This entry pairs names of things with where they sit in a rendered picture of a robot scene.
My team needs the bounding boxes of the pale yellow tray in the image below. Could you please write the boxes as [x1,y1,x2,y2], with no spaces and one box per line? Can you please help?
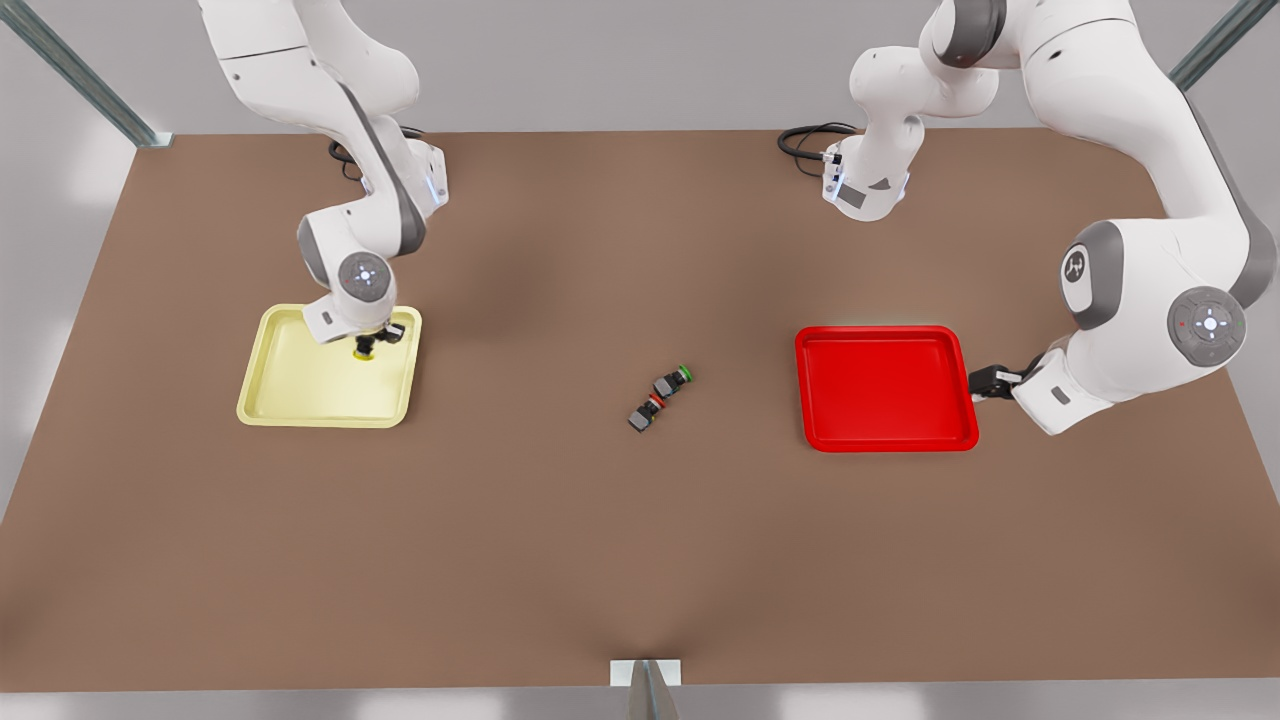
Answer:
[236,304,424,429]

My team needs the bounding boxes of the red tray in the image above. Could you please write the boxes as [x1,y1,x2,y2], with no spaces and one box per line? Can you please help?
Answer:
[795,325,981,453]

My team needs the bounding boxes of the black cable loop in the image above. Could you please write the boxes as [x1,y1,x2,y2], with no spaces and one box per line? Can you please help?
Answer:
[328,126,426,183]
[777,122,861,180]

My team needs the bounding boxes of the silver frame post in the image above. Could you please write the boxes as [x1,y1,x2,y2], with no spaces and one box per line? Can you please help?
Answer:
[0,0,173,149]
[1168,0,1280,93]
[610,659,683,720]

